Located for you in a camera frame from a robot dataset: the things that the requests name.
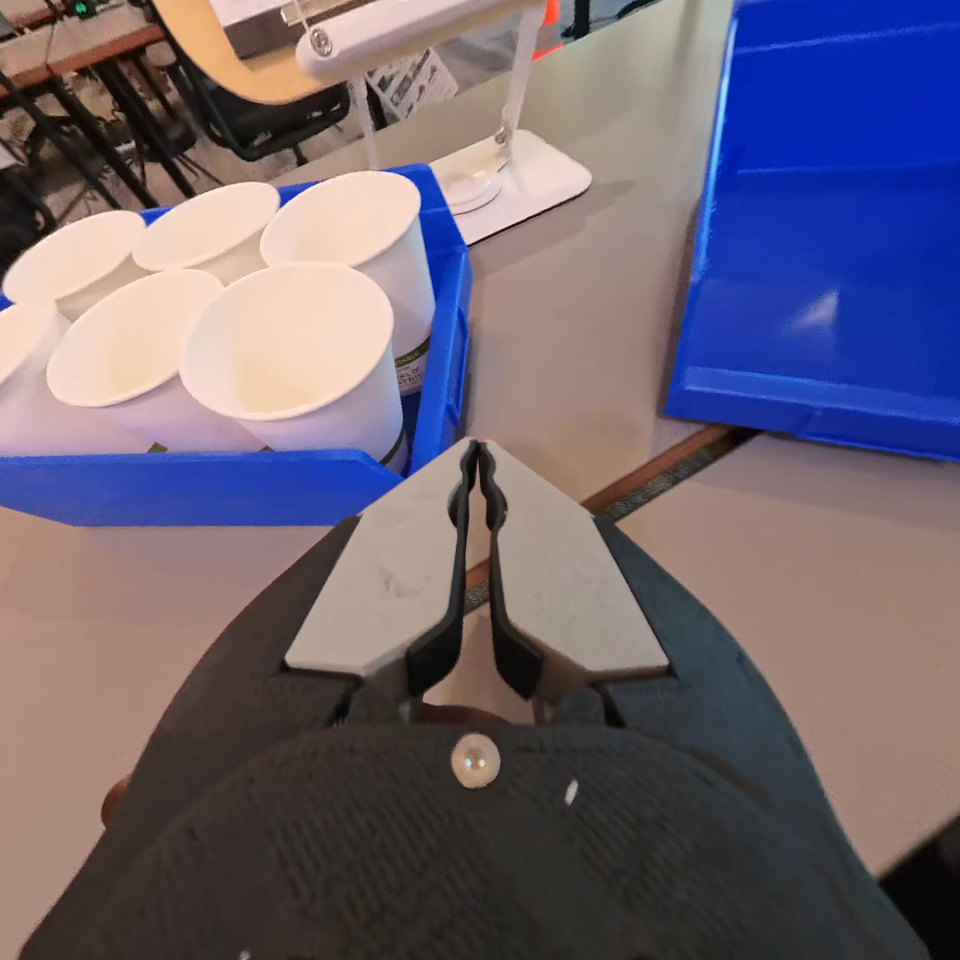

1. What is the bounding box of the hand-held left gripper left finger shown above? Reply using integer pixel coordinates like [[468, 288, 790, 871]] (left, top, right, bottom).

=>
[[283, 438, 480, 696]]

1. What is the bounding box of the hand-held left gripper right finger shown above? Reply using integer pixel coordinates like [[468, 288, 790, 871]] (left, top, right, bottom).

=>
[[477, 441, 671, 703]]

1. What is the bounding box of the blue plastic bin holding cups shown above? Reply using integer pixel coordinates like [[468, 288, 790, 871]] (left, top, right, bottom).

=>
[[0, 163, 474, 528]]

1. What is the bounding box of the cluster of white paper cups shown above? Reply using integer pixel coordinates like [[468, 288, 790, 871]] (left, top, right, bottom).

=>
[[0, 171, 438, 474]]

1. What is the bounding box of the white desk lamp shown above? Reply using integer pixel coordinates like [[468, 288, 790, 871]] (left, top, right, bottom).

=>
[[294, 0, 594, 246]]

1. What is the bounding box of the empty blue plastic bin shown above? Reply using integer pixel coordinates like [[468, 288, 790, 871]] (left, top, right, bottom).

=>
[[662, 0, 960, 461]]

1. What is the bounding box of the printed paper sign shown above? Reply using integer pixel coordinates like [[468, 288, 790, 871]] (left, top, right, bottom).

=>
[[366, 48, 460, 120]]

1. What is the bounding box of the beige office chair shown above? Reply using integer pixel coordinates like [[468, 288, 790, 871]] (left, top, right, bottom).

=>
[[148, 0, 352, 165]]

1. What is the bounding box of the orange object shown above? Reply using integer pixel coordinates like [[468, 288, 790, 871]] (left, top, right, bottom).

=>
[[534, 0, 565, 63]]

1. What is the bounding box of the background desk with black legs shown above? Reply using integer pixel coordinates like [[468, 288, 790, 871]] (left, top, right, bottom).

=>
[[0, 0, 198, 213]]

